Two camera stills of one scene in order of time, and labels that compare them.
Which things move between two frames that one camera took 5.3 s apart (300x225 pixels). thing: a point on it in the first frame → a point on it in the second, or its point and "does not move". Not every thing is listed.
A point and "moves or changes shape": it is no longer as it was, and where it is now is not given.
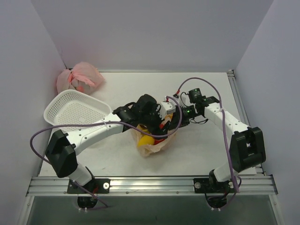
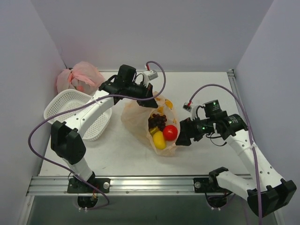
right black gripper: (177, 119) → (187, 129)
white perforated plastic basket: (72, 107) does not move
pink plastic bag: (83, 77) does not move
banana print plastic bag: (146, 150) moves or changes shape
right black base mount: (215, 191) does not move
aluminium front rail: (57, 186) does not move
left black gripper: (154, 120) → (146, 92)
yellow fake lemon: (146, 139) → (159, 139)
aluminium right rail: (242, 109) does not move
